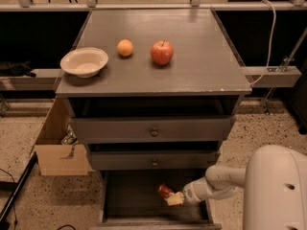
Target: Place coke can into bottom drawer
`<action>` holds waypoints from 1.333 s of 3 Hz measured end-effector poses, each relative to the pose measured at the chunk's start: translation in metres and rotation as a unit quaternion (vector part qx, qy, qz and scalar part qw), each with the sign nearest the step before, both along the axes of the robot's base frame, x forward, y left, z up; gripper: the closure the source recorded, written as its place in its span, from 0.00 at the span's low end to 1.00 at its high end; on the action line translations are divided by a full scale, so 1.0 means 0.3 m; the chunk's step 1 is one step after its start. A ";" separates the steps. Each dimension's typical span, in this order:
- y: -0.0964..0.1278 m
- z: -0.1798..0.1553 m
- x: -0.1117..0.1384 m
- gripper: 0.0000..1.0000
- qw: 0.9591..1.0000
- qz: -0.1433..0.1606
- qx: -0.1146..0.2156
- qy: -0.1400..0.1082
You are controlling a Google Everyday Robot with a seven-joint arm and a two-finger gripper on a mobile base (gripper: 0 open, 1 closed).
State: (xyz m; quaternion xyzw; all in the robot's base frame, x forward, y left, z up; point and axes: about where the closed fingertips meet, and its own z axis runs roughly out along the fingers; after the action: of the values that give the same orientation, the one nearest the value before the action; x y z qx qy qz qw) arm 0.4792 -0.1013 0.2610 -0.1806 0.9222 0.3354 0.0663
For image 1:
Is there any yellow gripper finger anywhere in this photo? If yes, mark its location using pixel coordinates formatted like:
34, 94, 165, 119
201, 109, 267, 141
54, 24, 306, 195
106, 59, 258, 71
166, 192, 184, 207

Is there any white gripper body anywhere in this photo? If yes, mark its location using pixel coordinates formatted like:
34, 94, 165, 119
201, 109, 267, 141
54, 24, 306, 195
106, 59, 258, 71
182, 181, 205, 205

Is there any red coke can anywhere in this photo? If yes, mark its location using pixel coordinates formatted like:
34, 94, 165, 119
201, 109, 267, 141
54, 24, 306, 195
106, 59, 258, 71
158, 183, 175, 199

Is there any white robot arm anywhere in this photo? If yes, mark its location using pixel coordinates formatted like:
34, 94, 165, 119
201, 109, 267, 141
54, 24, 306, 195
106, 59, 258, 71
158, 145, 307, 230

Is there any grey open bottom drawer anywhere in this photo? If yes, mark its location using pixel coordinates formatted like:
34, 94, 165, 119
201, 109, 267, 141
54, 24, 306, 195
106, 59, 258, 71
89, 169, 222, 230

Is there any grey top drawer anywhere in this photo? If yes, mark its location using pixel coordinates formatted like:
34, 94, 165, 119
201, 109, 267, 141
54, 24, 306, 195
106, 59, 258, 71
70, 117, 233, 144

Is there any grey middle drawer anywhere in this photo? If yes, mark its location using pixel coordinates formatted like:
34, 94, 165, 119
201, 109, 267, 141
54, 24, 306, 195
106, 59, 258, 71
88, 150, 219, 171

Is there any grey drawer cabinet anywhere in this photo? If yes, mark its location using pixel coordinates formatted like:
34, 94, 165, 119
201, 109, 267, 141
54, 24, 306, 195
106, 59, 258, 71
55, 9, 252, 177

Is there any cardboard box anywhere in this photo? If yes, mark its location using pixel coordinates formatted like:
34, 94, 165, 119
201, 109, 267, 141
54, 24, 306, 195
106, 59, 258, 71
34, 99, 90, 176

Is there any red apple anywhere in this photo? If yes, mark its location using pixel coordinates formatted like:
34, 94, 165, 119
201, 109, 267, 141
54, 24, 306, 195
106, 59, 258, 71
151, 40, 174, 65

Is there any orange fruit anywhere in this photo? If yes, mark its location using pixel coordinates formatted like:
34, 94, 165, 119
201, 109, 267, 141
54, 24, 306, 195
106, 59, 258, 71
117, 39, 133, 57

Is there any white bowl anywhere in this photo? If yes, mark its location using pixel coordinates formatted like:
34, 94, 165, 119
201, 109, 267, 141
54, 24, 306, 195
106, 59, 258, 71
60, 47, 108, 78

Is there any black pole on floor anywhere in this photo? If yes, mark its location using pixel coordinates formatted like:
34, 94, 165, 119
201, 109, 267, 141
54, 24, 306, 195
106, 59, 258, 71
0, 153, 37, 230

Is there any black bag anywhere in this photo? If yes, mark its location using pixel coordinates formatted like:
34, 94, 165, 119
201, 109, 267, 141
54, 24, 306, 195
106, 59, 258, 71
0, 61, 36, 78

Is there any white cable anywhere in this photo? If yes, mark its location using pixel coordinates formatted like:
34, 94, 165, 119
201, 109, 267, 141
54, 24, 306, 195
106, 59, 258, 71
248, 0, 277, 88

